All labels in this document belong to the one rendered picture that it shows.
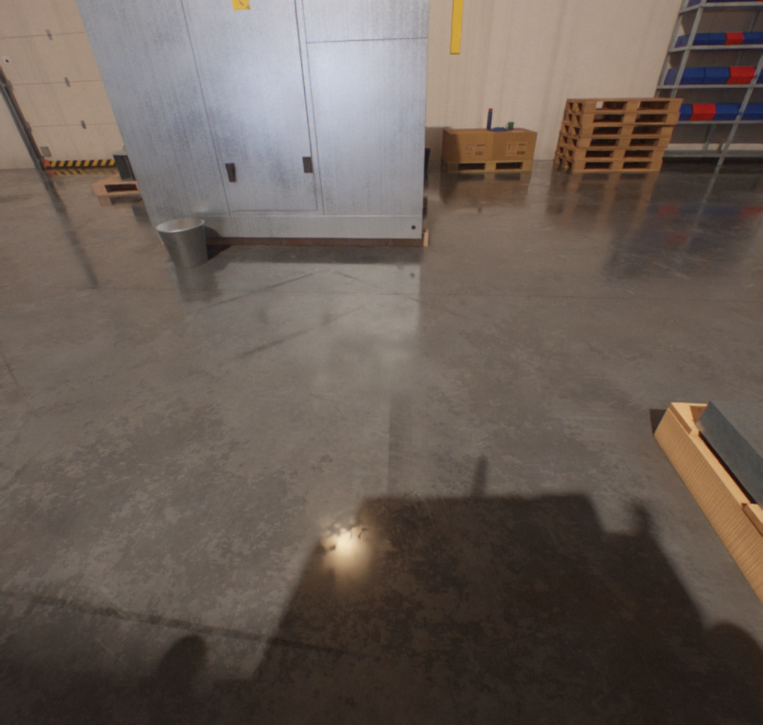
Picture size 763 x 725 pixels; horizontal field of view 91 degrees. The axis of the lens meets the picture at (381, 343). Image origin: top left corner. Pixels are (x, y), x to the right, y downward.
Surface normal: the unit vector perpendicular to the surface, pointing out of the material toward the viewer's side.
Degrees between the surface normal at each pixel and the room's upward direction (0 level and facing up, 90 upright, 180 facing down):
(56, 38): 90
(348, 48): 90
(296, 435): 0
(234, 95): 90
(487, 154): 90
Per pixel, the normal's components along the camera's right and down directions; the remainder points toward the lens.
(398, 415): -0.03, -0.83
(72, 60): -0.09, 0.55
